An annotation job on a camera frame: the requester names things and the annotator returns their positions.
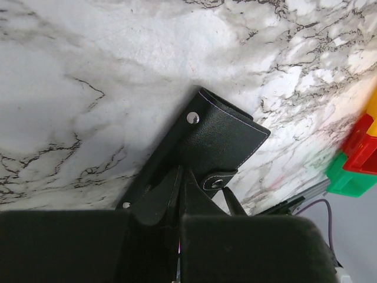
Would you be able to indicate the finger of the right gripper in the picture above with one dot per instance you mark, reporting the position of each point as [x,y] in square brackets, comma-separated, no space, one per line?
[234,206]

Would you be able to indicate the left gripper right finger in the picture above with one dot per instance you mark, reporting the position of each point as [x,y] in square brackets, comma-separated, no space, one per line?
[217,247]

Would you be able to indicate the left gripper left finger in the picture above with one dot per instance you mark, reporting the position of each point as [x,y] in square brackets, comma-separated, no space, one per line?
[136,244]

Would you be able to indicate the black leather card holder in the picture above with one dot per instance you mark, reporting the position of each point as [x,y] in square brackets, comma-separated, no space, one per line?
[198,156]

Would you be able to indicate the green plastic bin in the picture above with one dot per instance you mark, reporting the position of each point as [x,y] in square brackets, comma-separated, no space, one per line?
[347,183]

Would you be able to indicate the red plastic bin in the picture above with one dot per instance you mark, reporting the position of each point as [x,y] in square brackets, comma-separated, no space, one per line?
[360,147]

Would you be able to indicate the yellow plastic bin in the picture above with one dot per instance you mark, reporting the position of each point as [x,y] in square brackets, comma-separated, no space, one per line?
[371,110]

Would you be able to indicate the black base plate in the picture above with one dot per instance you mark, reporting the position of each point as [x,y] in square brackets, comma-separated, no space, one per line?
[284,208]

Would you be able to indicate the aluminium rail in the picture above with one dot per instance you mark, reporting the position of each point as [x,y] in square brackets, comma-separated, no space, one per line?
[315,190]

